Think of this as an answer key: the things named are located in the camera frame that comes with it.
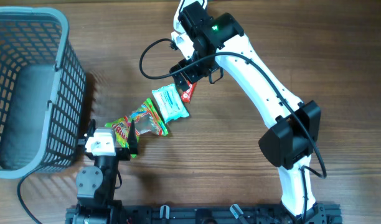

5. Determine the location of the red stick packet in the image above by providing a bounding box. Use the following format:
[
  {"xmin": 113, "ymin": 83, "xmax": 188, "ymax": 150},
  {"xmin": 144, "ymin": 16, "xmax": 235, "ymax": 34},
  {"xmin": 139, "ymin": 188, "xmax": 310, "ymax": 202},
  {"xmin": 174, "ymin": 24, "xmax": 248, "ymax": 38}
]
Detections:
[{"xmin": 181, "ymin": 82, "xmax": 196, "ymax": 103}]

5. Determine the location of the teal tissue pack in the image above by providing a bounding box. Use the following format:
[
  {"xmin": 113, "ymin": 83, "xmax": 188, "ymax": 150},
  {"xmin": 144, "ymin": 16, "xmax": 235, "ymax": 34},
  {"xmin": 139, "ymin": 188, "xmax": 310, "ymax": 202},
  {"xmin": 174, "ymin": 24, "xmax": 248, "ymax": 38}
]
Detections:
[{"xmin": 152, "ymin": 84, "xmax": 189, "ymax": 123}]

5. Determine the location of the green Haribo gummy bag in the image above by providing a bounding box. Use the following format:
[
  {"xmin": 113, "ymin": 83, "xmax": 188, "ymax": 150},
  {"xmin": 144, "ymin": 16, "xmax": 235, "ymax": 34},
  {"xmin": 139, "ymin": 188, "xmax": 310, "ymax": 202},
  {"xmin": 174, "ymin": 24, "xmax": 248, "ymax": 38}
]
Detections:
[{"xmin": 105, "ymin": 98, "xmax": 169, "ymax": 158}]

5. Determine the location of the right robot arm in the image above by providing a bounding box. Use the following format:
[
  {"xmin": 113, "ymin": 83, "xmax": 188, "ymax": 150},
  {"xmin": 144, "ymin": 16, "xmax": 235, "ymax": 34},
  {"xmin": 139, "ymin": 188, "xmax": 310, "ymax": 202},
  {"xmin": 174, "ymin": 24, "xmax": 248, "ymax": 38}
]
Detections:
[{"xmin": 170, "ymin": 1, "xmax": 321, "ymax": 223}]

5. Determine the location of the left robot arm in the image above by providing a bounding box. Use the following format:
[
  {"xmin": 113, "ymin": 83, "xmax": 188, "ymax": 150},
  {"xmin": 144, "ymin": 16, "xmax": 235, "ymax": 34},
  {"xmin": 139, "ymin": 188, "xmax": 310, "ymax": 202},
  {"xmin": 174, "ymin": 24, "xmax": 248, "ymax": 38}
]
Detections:
[{"xmin": 65, "ymin": 120, "xmax": 138, "ymax": 224}]

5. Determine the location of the white barcode scanner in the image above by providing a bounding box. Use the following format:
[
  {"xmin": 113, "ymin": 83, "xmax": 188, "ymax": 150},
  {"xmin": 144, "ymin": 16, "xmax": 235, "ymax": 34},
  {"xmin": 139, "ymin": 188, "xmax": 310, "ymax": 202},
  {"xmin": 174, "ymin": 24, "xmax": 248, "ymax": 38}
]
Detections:
[{"xmin": 173, "ymin": 0, "xmax": 208, "ymax": 34}]

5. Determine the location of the grey plastic shopping basket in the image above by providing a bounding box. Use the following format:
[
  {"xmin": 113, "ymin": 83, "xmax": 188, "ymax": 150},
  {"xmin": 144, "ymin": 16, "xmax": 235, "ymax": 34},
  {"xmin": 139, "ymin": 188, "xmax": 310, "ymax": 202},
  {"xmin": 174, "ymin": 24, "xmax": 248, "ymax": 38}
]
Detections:
[{"xmin": 0, "ymin": 7, "xmax": 86, "ymax": 179}]

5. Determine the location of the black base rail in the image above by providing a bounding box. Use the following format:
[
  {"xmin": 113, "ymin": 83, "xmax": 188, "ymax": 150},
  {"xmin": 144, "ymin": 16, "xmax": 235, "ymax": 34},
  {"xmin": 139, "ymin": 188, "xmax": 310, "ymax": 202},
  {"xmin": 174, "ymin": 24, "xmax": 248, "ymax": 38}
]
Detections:
[{"xmin": 65, "ymin": 203, "xmax": 343, "ymax": 224}]

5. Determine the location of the left black cable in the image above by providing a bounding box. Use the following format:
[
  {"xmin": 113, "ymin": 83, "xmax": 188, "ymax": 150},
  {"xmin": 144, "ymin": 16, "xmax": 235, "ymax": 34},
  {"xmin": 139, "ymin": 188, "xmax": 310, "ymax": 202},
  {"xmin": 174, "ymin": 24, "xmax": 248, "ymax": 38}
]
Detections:
[{"xmin": 16, "ymin": 161, "xmax": 54, "ymax": 224}]

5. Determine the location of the black cable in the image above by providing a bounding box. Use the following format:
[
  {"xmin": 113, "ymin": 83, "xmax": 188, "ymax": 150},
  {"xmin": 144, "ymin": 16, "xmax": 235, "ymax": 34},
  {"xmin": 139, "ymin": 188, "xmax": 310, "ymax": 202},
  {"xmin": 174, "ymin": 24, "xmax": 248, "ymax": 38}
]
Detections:
[
  {"xmin": 138, "ymin": 37, "xmax": 327, "ymax": 218},
  {"xmin": 16, "ymin": 161, "xmax": 54, "ymax": 224}
]

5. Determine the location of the right black cable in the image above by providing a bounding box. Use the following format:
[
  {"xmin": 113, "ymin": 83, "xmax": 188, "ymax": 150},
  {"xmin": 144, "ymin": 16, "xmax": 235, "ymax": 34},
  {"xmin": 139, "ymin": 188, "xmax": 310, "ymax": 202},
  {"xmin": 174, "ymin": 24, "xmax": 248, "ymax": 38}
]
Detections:
[{"xmin": 138, "ymin": 37, "xmax": 327, "ymax": 218}]

